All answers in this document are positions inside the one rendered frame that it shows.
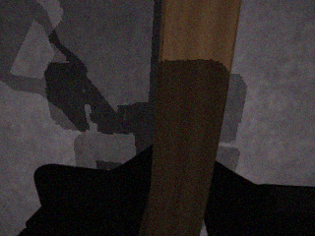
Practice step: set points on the long brown wooden board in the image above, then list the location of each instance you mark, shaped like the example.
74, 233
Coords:
196, 50

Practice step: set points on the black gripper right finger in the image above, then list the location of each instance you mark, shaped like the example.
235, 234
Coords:
239, 207

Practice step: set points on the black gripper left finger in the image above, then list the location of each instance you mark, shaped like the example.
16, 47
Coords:
122, 191

